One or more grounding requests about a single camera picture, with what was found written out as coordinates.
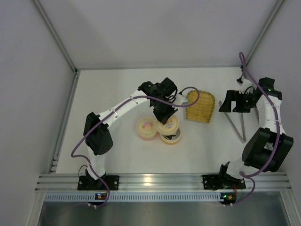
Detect cream lid orange label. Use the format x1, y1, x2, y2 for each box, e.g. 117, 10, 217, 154
156, 115, 179, 136

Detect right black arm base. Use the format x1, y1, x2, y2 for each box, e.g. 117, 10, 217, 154
202, 174, 246, 191

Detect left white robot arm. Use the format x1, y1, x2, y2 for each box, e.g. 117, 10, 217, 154
84, 78, 177, 180

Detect woven bamboo tray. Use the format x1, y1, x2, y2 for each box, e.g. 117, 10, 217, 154
185, 90, 215, 123

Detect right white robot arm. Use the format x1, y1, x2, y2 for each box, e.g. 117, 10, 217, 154
219, 77, 293, 178

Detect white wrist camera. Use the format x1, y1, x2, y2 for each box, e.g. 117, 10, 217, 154
174, 94, 189, 105
237, 77, 253, 94

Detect salmon sushi roll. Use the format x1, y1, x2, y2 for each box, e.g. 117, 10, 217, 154
164, 134, 178, 140

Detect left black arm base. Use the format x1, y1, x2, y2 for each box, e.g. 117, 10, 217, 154
77, 175, 119, 191

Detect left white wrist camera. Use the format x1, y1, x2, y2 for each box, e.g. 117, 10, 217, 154
174, 94, 189, 105

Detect aluminium front rail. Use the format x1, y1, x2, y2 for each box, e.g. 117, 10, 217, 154
35, 172, 292, 192

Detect cream lid pink label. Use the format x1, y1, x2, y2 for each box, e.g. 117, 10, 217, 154
136, 117, 158, 135

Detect metal tongs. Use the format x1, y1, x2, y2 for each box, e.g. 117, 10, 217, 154
218, 100, 247, 143

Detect slotted cable duct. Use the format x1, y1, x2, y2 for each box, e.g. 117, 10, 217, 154
44, 192, 223, 202

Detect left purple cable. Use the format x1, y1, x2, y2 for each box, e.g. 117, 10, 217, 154
71, 87, 200, 208

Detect pink bottom bowl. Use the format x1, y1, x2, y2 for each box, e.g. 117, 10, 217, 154
138, 132, 158, 141

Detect orange bottom bowl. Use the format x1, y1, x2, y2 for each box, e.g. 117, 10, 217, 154
160, 129, 182, 145

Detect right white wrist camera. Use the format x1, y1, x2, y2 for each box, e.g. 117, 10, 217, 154
237, 77, 253, 94

